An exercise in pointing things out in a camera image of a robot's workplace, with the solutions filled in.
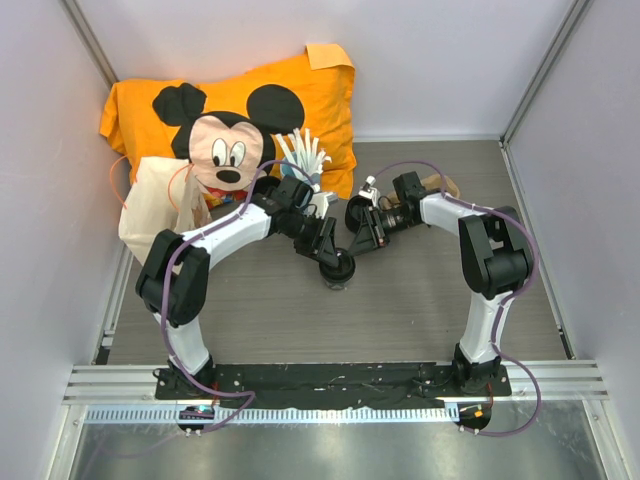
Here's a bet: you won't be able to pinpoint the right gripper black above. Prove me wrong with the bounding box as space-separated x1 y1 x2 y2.
347 206 417 258

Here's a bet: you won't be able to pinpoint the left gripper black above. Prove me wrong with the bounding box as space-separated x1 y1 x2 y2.
285 212 338 269

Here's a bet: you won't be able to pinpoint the black cup lid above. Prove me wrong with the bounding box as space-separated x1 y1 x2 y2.
319 248 356 279

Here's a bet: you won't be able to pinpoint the black cup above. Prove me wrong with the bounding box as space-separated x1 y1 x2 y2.
323 276 350 291
345 195 372 233

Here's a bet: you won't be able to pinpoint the paper takeout bag orange handles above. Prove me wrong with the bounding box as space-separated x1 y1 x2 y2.
118 156 211 264

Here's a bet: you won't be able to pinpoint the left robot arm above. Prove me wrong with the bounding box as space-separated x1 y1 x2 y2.
135 176 356 399

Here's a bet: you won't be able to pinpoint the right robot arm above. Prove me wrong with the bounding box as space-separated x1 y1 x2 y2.
345 172 536 395

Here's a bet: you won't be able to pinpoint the orange Mickey Mouse pillow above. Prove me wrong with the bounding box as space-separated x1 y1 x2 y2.
99 44 357 208

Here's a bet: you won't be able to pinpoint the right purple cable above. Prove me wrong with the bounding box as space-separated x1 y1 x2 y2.
372 159 544 436

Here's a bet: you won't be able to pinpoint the purple cable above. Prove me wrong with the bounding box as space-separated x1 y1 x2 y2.
159 159 321 459
372 159 544 436

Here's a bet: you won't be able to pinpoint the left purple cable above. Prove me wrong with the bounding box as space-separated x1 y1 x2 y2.
159 159 321 459

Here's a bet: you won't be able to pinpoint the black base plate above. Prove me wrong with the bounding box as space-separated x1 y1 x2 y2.
153 362 512 410

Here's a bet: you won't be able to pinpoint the aluminium rail frame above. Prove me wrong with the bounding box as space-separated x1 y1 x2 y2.
63 361 608 431

